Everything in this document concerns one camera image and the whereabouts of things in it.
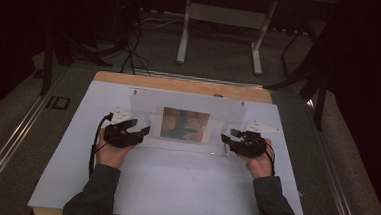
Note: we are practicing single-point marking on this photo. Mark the pale blue board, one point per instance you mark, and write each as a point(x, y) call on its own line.
point(190, 187)

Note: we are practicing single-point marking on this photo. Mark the black chair legs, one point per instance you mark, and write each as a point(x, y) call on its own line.
point(314, 71)

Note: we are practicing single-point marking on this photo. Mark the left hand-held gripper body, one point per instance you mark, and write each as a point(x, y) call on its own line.
point(120, 137)

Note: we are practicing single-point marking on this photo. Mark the photo print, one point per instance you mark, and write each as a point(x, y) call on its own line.
point(184, 124)

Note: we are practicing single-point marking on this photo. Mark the clear acrylic photo frame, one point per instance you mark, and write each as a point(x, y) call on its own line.
point(189, 100)

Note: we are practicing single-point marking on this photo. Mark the white metal desk frame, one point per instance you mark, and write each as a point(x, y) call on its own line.
point(224, 16)

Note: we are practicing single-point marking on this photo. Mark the person's left hand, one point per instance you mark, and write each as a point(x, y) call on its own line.
point(112, 156)

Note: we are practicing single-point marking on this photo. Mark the black metal stand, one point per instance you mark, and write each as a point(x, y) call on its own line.
point(47, 62)

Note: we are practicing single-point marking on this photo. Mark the aluminium floor rail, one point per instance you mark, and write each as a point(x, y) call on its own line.
point(5, 149)
point(337, 183)

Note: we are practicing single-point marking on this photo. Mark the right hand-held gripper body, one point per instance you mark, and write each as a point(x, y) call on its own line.
point(251, 145)

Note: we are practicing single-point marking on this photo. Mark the person's right hand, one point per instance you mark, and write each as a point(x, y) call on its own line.
point(260, 167)

